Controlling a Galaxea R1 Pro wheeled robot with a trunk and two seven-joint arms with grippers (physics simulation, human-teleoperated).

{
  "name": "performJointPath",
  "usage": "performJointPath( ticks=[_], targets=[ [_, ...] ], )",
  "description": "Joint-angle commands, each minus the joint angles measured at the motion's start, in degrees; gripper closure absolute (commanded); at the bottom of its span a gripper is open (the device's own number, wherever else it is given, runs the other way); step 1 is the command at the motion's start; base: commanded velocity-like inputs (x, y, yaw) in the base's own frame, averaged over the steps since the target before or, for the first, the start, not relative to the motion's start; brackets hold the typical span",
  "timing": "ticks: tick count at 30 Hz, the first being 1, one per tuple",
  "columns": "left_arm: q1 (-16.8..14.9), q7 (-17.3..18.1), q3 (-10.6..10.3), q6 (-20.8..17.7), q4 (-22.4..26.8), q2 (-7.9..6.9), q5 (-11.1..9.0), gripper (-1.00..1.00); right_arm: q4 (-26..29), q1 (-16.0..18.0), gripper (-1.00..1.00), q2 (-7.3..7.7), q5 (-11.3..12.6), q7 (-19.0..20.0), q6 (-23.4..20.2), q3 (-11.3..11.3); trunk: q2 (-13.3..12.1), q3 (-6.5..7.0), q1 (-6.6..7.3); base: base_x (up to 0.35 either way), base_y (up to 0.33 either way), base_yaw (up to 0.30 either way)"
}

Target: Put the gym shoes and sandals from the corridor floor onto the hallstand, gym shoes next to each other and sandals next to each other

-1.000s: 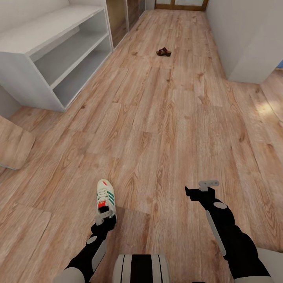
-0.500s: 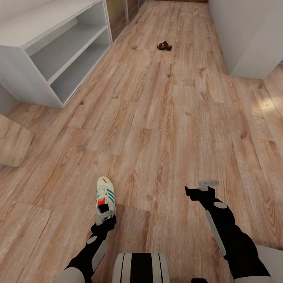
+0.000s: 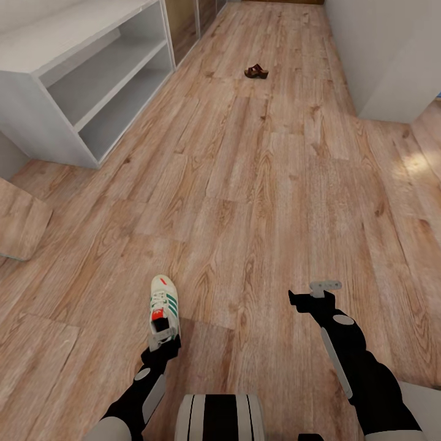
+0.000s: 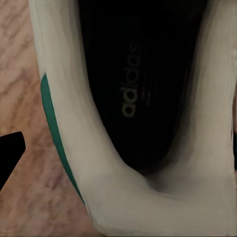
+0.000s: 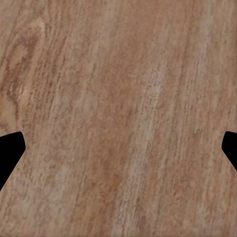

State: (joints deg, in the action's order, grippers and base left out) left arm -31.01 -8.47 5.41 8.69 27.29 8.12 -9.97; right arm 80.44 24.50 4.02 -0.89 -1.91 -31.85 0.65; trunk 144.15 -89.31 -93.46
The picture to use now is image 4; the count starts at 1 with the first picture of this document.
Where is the gym shoe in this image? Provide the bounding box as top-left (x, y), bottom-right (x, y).
top-left (28, 0), bottom-right (237, 237)

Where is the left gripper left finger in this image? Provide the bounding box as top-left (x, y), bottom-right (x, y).
top-left (0, 131), bottom-right (26, 190)

